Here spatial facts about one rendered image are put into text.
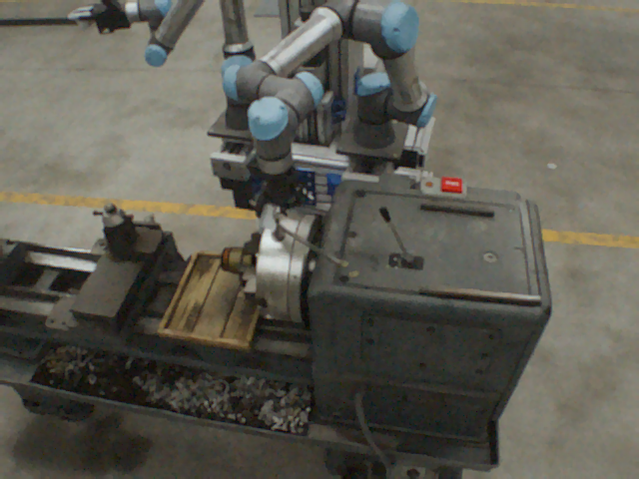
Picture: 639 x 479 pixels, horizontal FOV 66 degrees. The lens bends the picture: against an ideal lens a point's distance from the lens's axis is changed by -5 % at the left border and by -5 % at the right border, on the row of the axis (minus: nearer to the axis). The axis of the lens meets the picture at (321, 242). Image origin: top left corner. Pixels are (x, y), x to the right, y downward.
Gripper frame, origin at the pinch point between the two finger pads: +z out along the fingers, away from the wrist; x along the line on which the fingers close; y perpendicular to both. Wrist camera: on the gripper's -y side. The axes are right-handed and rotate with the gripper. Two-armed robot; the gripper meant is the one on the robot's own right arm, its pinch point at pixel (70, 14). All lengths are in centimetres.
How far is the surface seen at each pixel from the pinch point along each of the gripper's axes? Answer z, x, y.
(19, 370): 42, -90, 91
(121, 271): -12, -76, 51
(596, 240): -248, -10, 162
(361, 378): -87, -118, 57
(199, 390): -32, -106, 85
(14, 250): 33, -58, 57
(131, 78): 74, 241, 192
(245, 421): -48, -118, 86
